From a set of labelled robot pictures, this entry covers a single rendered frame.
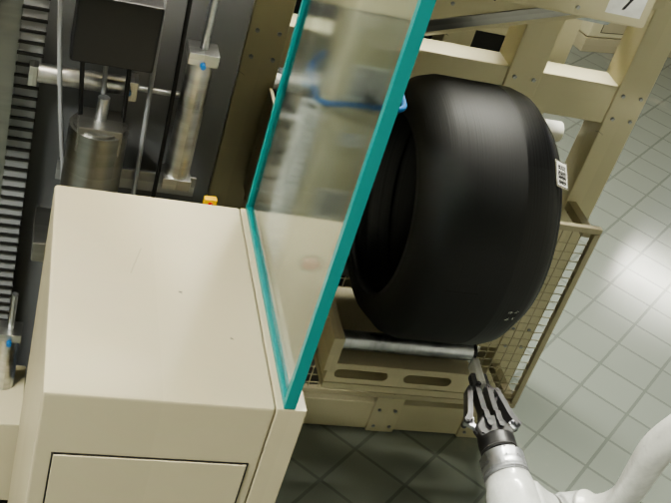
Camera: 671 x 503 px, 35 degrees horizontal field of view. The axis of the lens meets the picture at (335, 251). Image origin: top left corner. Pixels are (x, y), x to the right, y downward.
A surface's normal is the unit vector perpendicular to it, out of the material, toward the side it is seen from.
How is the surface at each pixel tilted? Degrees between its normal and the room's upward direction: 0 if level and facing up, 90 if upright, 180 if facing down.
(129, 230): 0
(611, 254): 0
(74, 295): 0
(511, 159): 35
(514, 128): 20
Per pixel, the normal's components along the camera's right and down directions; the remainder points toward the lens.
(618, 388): 0.26, -0.80
